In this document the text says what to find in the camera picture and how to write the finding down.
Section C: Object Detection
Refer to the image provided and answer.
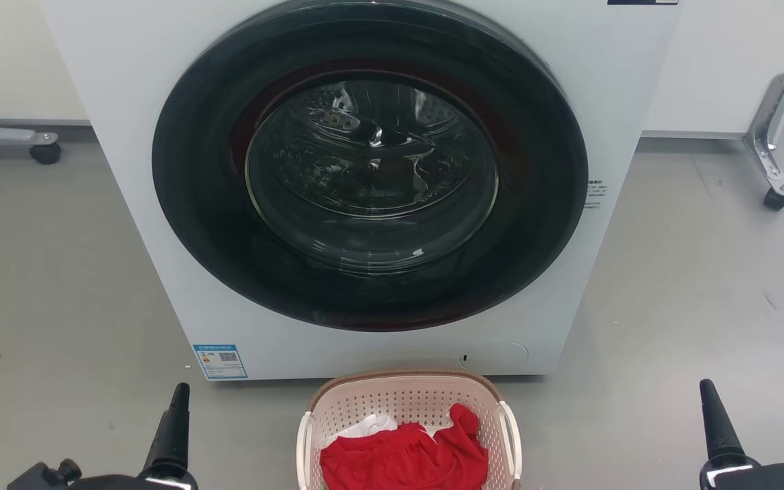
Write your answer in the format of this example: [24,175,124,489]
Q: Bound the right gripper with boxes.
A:
[698,379,784,490]

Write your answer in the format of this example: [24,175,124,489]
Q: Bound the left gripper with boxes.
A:
[7,382,199,490]

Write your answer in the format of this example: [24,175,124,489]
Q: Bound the beige perforated laundry basket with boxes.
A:
[296,370,523,490]

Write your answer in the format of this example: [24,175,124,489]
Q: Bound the blue energy label sticker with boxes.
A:
[193,344,248,380]

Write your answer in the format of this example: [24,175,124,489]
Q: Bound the white garment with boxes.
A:
[333,413,454,450]

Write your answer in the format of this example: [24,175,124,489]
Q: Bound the round black washer door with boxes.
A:
[152,0,589,333]

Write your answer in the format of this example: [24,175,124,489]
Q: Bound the red garment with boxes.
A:
[319,403,489,490]

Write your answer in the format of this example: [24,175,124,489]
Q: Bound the round white filter cover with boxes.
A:
[460,342,529,372]

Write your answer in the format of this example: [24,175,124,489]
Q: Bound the white front-load washing machine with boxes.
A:
[44,0,682,382]

